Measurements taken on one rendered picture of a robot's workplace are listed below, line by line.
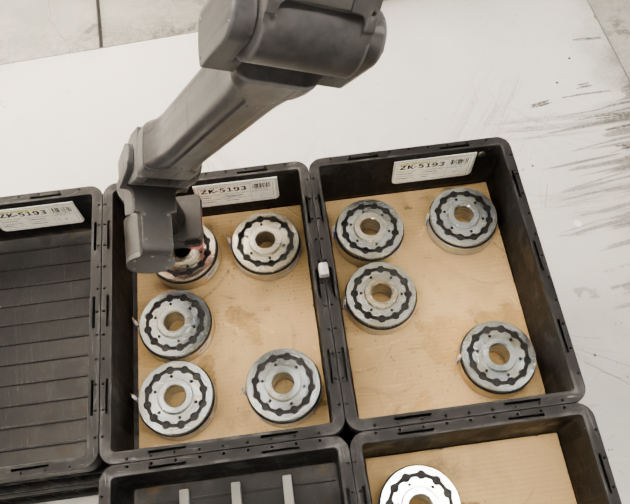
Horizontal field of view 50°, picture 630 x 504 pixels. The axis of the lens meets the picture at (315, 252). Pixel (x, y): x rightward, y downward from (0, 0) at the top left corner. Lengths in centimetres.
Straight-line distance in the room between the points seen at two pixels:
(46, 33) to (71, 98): 121
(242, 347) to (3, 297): 37
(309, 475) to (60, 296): 46
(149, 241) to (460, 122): 74
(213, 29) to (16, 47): 222
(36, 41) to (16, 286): 163
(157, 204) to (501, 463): 55
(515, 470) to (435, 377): 16
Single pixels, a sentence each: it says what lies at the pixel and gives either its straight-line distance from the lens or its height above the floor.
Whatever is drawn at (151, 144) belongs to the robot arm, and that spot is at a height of 119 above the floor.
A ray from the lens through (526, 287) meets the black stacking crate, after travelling 101.
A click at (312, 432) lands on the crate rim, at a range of 84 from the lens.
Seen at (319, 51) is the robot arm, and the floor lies 143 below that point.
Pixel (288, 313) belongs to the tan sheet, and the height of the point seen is 83.
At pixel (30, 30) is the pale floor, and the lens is 269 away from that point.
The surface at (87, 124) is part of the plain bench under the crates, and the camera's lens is 141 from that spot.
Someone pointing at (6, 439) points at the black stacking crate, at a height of 83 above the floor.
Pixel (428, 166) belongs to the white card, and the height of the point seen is 90.
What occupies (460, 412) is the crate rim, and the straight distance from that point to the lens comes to 86.
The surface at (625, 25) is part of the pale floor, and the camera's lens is 266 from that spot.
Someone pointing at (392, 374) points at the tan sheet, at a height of 83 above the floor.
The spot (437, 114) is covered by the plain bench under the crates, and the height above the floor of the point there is 70.
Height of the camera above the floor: 176
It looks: 64 degrees down
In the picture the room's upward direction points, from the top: 3 degrees counter-clockwise
